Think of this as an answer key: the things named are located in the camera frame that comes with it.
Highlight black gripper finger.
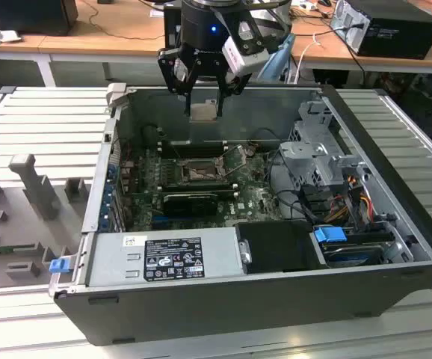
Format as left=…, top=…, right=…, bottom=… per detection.
left=158, top=46, right=199, bottom=115
left=215, top=69, right=253, bottom=117

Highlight silver square CPU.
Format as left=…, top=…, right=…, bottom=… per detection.
left=189, top=99, right=219, bottom=123

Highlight metal socket cover frame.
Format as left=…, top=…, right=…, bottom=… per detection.
left=218, top=144, right=250, bottom=177

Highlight black RAM slot bank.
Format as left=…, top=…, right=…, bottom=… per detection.
left=159, top=140, right=225, bottom=158
left=162, top=178, right=235, bottom=192

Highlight CPU socket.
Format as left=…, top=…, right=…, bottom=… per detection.
left=178, top=159, right=226, bottom=185

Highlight blue expansion slot clips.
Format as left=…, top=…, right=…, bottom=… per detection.
left=102, top=164, right=119, bottom=230

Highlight small black desktop computer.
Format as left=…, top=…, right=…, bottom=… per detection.
left=163, top=5, right=182, bottom=49

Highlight pale blue chair back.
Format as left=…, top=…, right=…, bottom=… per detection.
left=255, top=32, right=295, bottom=82

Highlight wooden desk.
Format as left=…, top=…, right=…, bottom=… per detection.
left=0, top=0, right=432, bottom=76

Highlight grey metal drive cage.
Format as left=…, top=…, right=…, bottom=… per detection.
left=279, top=99, right=366, bottom=188

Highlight green motherboard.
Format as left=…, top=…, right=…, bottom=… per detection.
left=120, top=144, right=288, bottom=231

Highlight black graphics card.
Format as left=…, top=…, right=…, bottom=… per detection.
left=162, top=192, right=219, bottom=217

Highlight black box on desk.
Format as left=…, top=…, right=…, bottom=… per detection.
left=0, top=0, right=78, bottom=37

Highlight black plastic air shroud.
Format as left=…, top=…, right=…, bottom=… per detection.
left=234, top=220, right=329, bottom=274

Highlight black PC tower with vents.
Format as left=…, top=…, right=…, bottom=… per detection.
left=330, top=0, right=432, bottom=61

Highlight blue disk carrier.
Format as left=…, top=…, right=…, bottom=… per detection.
left=312, top=226, right=348, bottom=251

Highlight grey power supply unit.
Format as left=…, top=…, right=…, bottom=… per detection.
left=87, top=227, right=245, bottom=287

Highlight grey parts rack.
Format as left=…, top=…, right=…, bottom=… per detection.
left=0, top=153, right=93, bottom=289

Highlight hard disk with blue label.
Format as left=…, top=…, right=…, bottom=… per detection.
left=322, top=242, right=385, bottom=269

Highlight blue case latch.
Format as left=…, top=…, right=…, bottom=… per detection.
left=49, top=258, right=70, bottom=274

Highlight black open PC case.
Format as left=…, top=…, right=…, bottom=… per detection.
left=47, top=82, right=432, bottom=347

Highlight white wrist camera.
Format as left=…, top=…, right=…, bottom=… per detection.
left=221, top=20, right=271, bottom=74

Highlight grey case handle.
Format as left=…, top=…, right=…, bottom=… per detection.
left=105, top=82, right=128, bottom=111

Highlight white cable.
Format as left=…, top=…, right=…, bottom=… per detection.
left=296, top=31, right=322, bottom=83

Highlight orange yellow wire bundle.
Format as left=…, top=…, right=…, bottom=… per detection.
left=327, top=175, right=374, bottom=225

